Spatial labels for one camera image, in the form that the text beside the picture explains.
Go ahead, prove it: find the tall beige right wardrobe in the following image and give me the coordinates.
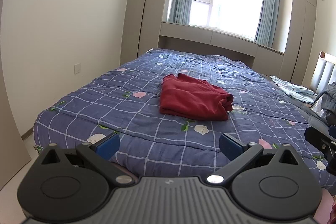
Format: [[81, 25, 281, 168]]
[[279, 0, 317, 85]]

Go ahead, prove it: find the dark red knit garment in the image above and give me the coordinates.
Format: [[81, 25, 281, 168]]
[[159, 73, 234, 121]]

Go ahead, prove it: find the grey clothes pile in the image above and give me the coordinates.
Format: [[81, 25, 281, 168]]
[[311, 82, 336, 126]]

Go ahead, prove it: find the right blue curtain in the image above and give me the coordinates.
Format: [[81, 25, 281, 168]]
[[255, 0, 280, 47]]

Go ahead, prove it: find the beige window bench cabinet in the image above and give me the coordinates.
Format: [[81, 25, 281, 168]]
[[159, 22, 284, 76]]

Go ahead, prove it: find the light blue patterned cloth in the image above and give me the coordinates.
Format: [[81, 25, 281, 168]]
[[270, 76, 318, 105]]

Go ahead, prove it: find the tall beige wardrobe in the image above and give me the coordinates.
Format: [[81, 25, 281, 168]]
[[120, 0, 169, 64], [279, 0, 317, 85]]

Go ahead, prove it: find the white wall socket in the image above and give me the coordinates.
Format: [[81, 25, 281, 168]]
[[74, 63, 81, 75]]

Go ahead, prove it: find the padded grey headboard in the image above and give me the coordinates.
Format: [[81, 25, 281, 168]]
[[310, 51, 336, 93]]

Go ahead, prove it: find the tall beige left wardrobe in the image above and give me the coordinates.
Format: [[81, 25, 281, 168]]
[[120, 0, 169, 64]]

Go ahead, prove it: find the blue checked floral quilt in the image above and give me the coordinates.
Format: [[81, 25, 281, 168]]
[[34, 49, 335, 193]]

